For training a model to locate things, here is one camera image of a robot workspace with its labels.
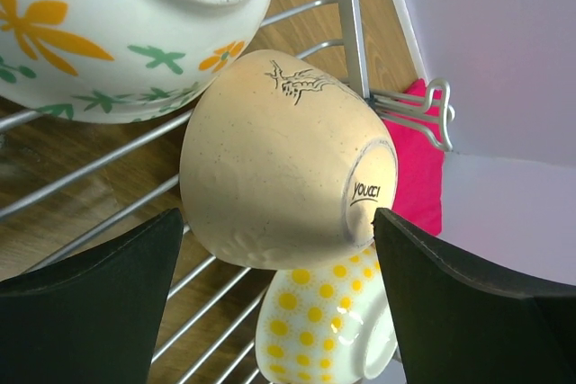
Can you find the pink folded cloth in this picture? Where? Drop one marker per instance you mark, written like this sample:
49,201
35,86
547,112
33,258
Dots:
420,172

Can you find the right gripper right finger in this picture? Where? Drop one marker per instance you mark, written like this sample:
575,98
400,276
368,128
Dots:
460,318

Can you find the white floral bowl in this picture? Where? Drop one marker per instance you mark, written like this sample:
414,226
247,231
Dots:
119,61

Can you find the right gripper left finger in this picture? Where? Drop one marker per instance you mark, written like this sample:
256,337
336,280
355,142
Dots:
93,317

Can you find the peach speckled bowl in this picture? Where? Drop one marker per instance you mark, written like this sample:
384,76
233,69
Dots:
283,166

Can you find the silver wire dish rack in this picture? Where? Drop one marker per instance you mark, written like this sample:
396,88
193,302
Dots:
170,168

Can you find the yellow dotted bowl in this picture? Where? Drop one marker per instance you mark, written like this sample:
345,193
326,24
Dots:
330,324

